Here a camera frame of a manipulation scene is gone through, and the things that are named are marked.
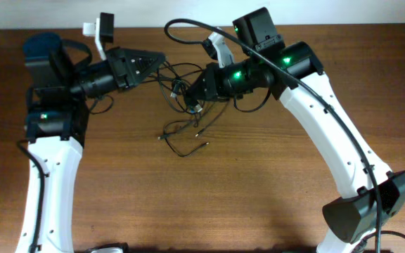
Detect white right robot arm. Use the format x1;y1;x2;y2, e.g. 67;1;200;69
184;8;405;252

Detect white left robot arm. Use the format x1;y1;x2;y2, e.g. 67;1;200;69
16;32;165;252

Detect black usb cables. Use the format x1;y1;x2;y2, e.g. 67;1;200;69
142;61;230;158

